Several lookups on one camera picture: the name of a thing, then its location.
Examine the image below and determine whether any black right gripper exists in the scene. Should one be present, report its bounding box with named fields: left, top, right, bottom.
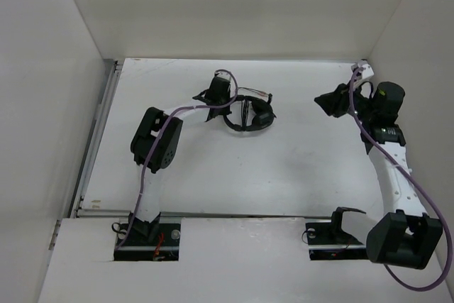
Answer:
left=314, top=78, right=377, bottom=123

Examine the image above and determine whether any thin black headset cable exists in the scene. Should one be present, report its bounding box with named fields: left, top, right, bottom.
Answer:
left=236, top=86, right=272, bottom=130

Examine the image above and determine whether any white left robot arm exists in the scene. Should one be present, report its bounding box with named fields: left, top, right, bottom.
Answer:
left=126, top=69, right=238, bottom=244

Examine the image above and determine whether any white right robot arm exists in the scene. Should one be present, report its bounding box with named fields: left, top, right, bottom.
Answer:
left=314, top=82, right=443, bottom=270

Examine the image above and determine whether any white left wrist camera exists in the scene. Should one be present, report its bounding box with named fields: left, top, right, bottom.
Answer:
left=214, top=70, right=231, bottom=83

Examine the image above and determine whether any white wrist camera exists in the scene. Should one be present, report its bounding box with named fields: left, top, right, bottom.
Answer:
left=214, top=70, right=231, bottom=83
left=351, top=60, right=374, bottom=88

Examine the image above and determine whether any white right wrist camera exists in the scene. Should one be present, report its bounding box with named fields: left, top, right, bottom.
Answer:
left=351, top=60, right=374, bottom=88

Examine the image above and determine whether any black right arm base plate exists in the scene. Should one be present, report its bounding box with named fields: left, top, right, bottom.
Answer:
left=301, top=219, right=367, bottom=261

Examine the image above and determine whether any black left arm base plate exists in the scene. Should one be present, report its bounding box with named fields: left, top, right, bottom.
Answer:
left=113, top=221, right=181, bottom=262

